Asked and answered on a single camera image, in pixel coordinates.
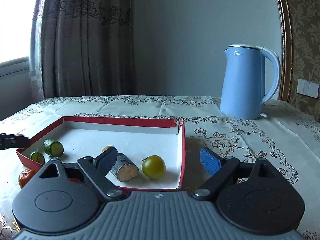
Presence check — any brown longan fruit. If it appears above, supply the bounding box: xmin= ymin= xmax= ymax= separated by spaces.
xmin=102 ymin=146 xmax=114 ymax=153

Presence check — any green cucumber piece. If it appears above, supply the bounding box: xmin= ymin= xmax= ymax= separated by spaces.
xmin=43 ymin=139 xmax=64 ymax=157
xmin=29 ymin=151 xmax=45 ymax=165

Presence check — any dark sugarcane piece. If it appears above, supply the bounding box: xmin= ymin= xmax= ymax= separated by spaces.
xmin=111 ymin=153 xmax=139 ymax=182

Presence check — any green tomato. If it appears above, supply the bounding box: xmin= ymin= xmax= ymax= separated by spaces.
xmin=142 ymin=155 xmax=166 ymax=180

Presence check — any red shallow cardboard box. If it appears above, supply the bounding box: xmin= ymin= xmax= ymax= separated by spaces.
xmin=16 ymin=116 xmax=185 ymax=191

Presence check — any white lace patterned tablecloth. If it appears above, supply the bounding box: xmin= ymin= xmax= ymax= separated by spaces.
xmin=1 ymin=95 xmax=319 ymax=239

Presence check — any light blue electric kettle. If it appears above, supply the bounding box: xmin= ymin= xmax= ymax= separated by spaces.
xmin=220 ymin=44 xmax=281 ymax=120

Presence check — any brown patterned curtain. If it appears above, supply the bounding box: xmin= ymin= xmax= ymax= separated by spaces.
xmin=29 ymin=0 xmax=135 ymax=101

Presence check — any window frame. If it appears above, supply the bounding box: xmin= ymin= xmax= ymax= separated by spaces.
xmin=0 ymin=57 xmax=29 ymax=77

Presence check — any white wall switch panel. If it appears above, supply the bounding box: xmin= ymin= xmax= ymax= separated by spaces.
xmin=297 ymin=79 xmax=319 ymax=99

